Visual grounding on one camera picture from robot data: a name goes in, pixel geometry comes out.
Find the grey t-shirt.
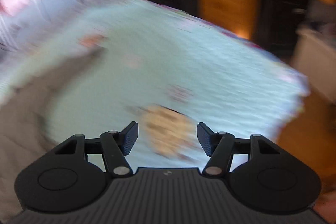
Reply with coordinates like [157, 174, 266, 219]
[1, 47, 105, 222]

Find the mint quilted bee bedspread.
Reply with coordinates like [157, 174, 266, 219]
[1, 0, 310, 168]

